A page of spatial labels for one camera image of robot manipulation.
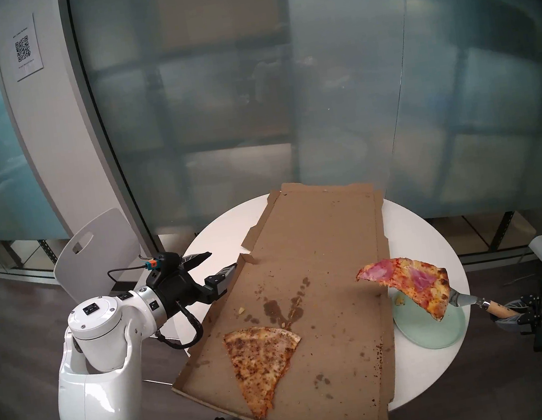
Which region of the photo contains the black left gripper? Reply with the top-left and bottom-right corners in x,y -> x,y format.
150,248 -> 244,314

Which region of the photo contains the wooden handled metal spatula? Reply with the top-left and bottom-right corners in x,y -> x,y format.
446,279 -> 521,328

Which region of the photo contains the cardboard pizza box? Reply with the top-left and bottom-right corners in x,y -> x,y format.
145,169 -> 417,420

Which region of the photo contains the ham pizza slice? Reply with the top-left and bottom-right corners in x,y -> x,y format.
354,250 -> 455,333

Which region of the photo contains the plain cheese pizza slice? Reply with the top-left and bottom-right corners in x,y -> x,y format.
222,320 -> 312,420

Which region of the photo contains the pale green plate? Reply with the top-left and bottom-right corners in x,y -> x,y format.
389,280 -> 471,355

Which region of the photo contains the black metal shelf upright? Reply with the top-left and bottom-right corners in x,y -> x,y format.
483,210 -> 520,252

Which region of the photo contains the QR code paper sign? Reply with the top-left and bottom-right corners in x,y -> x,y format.
6,14 -> 46,82

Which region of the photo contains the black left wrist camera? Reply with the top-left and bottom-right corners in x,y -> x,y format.
144,250 -> 185,287

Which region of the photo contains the left camera cable orange plug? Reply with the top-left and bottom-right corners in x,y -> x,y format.
106,260 -> 162,288

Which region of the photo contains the black left gripper loop cable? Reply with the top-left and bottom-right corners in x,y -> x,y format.
151,298 -> 207,353

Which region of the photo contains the white chair with handle hole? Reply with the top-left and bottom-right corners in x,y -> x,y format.
46,199 -> 201,400

